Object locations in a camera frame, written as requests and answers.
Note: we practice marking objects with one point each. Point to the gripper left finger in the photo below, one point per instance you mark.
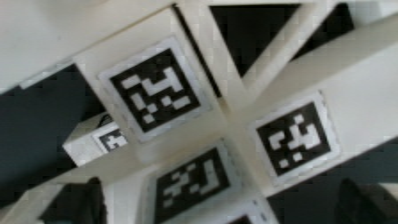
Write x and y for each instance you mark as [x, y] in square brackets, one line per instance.
[60, 204]

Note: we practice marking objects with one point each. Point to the white chair back frame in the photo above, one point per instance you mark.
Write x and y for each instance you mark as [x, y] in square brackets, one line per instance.
[327, 67]

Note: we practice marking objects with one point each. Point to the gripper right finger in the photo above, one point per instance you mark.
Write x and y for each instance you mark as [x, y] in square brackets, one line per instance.
[366, 204]

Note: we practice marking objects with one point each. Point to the white leg block short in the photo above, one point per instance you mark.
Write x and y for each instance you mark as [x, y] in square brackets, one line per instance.
[94, 139]

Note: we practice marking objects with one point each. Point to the white tagged nut cube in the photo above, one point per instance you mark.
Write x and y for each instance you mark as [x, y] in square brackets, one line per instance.
[195, 192]

